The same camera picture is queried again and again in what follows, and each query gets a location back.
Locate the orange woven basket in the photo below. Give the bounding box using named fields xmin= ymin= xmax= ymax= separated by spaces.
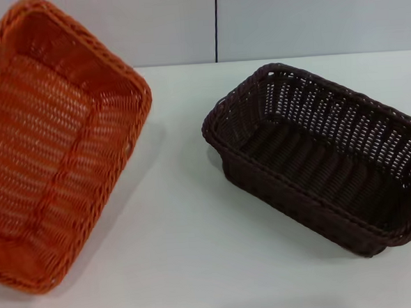
xmin=0 ymin=0 xmax=165 ymax=298

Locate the dark brown woven basket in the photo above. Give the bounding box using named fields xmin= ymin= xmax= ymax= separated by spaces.
xmin=196 ymin=54 xmax=411 ymax=268

